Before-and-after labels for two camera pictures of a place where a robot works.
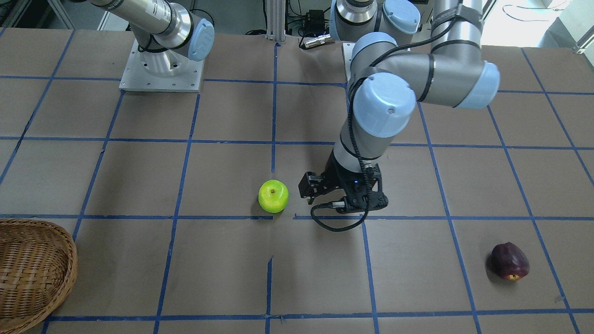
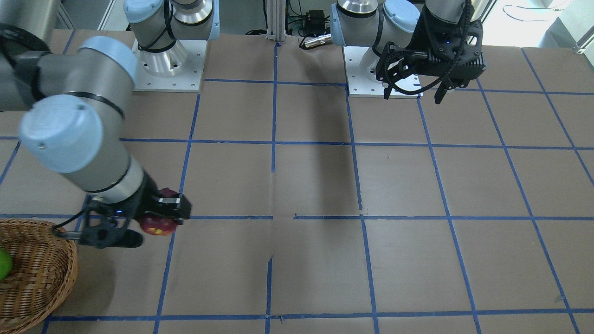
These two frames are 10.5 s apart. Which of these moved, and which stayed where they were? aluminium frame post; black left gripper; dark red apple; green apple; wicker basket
Moved: dark red apple; green apple; black left gripper
Stayed: wicker basket; aluminium frame post
